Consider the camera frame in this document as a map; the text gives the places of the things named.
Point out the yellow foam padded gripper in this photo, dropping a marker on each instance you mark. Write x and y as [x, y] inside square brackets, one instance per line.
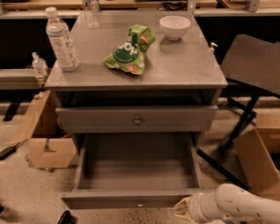
[198, 207]

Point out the grey drawer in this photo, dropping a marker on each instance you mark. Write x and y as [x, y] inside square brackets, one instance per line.
[130, 170]
[136, 119]

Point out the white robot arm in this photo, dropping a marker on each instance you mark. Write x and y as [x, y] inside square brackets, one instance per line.
[227, 203]

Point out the grey wooden drawer cabinet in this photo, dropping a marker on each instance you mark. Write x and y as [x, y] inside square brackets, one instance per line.
[177, 73]

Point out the brown cardboard box right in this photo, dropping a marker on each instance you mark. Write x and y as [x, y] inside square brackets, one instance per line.
[254, 149]

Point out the brown cardboard box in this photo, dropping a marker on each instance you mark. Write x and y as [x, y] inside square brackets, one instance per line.
[48, 145]
[254, 149]

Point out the brown cardboard box left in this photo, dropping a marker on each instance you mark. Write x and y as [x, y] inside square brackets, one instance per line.
[48, 145]

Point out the green chip bag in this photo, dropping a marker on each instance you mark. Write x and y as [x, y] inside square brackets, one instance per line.
[129, 57]

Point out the black folding chair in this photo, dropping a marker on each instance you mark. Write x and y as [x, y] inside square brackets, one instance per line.
[252, 68]

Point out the small pump bottle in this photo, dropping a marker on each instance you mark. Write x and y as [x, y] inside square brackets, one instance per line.
[213, 47]

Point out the white ceramic bowl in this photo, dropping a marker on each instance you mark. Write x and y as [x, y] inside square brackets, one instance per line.
[174, 27]

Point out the black power adapter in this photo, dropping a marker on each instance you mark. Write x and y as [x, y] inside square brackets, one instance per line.
[7, 151]

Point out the small clear bottle left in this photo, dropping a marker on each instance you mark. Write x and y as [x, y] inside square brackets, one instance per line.
[39, 65]

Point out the clear water bottle white label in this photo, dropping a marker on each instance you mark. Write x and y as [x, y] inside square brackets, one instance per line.
[60, 40]

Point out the clear plastic bottle rear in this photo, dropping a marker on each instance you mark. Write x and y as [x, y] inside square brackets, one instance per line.
[91, 10]

